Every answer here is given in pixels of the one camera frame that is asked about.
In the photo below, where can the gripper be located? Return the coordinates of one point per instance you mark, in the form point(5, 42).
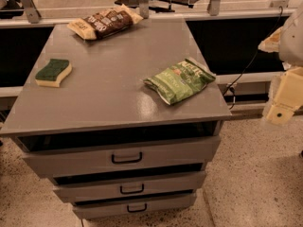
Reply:
point(293, 43)

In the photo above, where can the green jalapeno chip bag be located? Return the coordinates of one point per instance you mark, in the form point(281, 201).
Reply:
point(180, 81)

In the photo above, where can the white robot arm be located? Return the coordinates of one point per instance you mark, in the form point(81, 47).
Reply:
point(287, 42)

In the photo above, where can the brown and cream chip bag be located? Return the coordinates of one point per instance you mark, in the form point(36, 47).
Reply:
point(105, 23)

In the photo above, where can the green and yellow sponge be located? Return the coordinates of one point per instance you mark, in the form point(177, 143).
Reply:
point(53, 73)

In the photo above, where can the middle grey drawer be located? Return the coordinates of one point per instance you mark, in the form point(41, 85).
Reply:
point(131, 187)

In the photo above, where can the grey drawer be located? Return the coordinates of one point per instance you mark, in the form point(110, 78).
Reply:
point(82, 161)
point(134, 206)
point(131, 187)

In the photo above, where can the grey drawer cabinet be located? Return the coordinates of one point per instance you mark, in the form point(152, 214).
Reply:
point(105, 102)

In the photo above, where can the top grey drawer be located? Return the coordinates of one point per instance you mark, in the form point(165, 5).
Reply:
point(82, 161)

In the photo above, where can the bottom grey drawer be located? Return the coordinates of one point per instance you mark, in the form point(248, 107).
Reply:
point(134, 206)

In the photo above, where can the grey metal railing frame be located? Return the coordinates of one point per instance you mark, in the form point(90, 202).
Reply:
point(64, 11)

